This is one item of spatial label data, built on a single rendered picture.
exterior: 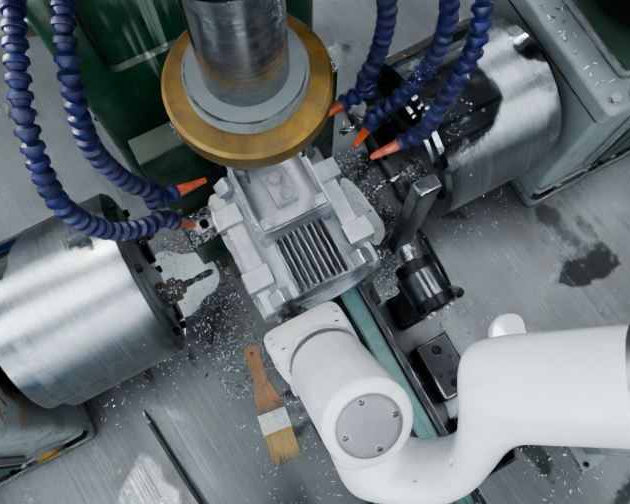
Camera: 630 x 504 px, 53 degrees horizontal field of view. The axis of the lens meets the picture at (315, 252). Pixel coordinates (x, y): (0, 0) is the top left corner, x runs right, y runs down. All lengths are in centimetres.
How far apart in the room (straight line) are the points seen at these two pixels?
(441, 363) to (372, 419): 54
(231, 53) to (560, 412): 38
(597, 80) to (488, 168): 18
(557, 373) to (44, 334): 59
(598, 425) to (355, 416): 19
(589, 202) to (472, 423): 83
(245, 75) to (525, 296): 76
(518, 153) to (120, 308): 58
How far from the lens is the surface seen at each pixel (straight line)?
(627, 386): 49
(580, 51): 98
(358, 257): 87
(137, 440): 117
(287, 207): 86
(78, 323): 84
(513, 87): 93
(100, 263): 83
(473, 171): 92
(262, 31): 56
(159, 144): 89
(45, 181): 64
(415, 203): 76
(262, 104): 65
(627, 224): 132
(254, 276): 88
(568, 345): 51
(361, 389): 55
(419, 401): 102
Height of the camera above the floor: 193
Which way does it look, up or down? 75 degrees down
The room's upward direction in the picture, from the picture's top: 1 degrees clockwise
